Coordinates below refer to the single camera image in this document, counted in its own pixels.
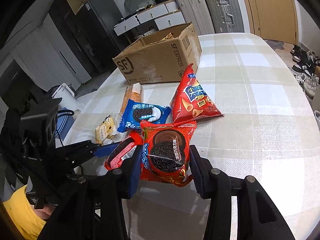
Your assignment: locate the stack of blue bowls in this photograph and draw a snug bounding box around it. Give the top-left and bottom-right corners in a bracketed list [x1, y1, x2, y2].
[56, 107, 75, 140]

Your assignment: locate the beige suitcase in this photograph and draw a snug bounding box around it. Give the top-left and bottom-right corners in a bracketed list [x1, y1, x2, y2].
[175, 0, 215, 36]

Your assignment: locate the wooden door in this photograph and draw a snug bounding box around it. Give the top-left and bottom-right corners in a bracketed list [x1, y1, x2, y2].
[237, 0, 299, 45]

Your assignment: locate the pile of loose shoes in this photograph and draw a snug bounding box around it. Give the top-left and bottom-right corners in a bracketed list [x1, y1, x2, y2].
[290, 44, 320, 123]

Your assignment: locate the orange bread packet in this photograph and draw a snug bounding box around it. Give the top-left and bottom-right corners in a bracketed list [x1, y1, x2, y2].
[119, 82, 145, 119]

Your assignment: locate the grey door mat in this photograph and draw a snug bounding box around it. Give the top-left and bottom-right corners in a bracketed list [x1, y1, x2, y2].
[265, 39, 285, 51]

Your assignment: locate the white desk with drawers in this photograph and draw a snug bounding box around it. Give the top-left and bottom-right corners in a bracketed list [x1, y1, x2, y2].
[114, 1, 187, 37]

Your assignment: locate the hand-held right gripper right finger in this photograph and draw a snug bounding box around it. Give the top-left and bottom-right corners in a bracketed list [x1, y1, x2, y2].
[188, 146, 295, 240]

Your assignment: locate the silver suitcase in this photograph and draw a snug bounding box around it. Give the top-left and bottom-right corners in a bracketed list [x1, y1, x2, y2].
[204, 0, 245, 34]

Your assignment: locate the dark grey refrigerator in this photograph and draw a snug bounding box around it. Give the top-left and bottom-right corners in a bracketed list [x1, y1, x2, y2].
[72, 0, 127, 74]

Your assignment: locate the person's left forearm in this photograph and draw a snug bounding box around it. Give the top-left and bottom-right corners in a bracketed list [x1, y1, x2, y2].
[0, 185, 54, 240]

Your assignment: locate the white wardrobe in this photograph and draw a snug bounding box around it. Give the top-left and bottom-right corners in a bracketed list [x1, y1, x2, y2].
[5, 12, 83, 98]

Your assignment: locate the black wardrobe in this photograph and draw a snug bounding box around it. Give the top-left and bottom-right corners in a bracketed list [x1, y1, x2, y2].
[47, 0, 93, 85]

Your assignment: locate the yellow cake packet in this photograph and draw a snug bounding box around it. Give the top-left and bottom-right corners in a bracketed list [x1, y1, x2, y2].
[94, 115, 118, 145]

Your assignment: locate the red triangular chips bag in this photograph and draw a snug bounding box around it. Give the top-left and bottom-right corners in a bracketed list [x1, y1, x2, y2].
[169, 64, 225, 125]

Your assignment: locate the red chocolate cookie packet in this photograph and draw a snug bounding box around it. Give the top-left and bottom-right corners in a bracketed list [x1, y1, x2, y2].
[139, 120, 198, 187]
[104, 131, 144, 172]

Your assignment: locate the blue cookie packet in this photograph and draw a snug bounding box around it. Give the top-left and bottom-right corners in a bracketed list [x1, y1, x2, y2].
[117, 99, 172, 133]

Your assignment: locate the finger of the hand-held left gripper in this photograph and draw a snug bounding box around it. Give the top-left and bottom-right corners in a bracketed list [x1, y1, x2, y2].
[54, 154, 100, 172]
[56, 140, 124, 158]

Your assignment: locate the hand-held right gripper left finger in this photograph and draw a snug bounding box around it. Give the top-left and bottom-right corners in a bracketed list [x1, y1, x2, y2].
[37, 144, 143, 240]

